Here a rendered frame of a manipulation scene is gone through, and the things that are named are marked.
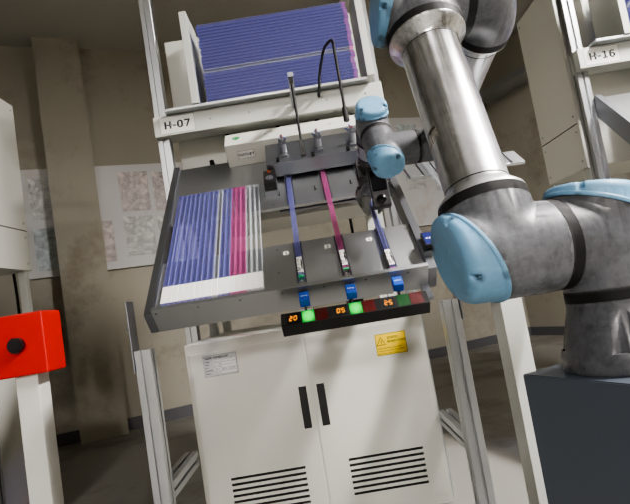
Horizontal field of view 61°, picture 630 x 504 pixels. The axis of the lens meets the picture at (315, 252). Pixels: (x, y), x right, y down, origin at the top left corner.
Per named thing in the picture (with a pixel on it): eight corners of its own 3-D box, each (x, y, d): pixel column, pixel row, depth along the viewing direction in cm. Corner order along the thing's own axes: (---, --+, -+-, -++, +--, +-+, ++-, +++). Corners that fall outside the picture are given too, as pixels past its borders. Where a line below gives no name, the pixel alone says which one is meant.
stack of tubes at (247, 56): (359, 77, 177) (346, 1, 179) (206, 102, 177) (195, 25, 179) (357, 92, 190) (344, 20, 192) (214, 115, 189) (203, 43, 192)
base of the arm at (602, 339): (731, 354, 63) (712, 271, 64) (645, 381, 57) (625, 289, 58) (616, 350, 77) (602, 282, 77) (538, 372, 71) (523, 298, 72)
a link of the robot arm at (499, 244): (600, 271, 60) (462, -65, 80) (472, 292, 58) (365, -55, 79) (553, 303, 71) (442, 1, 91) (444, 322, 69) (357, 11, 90)
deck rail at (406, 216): (436, 286, 130) (437, 267, 126) (428, 287, 130) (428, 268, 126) (378, 151, 186) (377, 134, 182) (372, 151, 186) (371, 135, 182)
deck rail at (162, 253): (159, 332, 129) (151, 314, 125) (151, 333, 129) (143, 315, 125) (184, 182, 185) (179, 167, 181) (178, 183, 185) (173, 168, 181)
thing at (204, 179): (393, 202, 160) (392, 188, 156) (174, 238, 159) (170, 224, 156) (372, 151, 185) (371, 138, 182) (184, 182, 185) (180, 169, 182)
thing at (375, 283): (428, 287, 130) (428, 265, 125) (159, 332, 129) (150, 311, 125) (427, 284, 131) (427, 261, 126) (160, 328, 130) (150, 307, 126)
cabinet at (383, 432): (458, 524, 151) (419, 307, 157) (214, 565, 151) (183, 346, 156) (416, 456, 216) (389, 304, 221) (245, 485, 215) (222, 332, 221)
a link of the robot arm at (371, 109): (358, 119, 117) (350, 95, 122) (360, 156, 126) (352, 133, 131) (393, 112, 117) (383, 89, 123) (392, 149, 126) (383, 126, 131)
